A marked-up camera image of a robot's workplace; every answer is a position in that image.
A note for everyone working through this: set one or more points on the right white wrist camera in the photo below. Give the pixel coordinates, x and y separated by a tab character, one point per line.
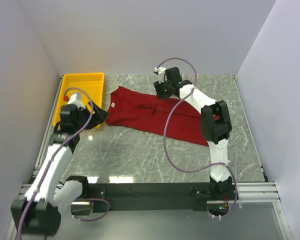
158	71

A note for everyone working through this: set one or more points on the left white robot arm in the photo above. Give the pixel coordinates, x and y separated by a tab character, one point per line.
40	211

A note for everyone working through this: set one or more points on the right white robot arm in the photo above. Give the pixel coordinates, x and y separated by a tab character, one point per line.
215	125

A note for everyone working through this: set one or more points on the red t shirt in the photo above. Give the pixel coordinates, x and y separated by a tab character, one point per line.
145	112

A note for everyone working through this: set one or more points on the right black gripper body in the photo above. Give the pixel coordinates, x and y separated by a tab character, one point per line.
159	90

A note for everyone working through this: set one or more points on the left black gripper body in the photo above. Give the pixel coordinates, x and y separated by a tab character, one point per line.
92	116

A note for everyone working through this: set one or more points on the black base beam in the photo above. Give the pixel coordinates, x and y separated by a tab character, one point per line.
155	196

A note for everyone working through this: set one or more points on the aluminium frame rail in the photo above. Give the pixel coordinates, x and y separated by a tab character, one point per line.
118	155

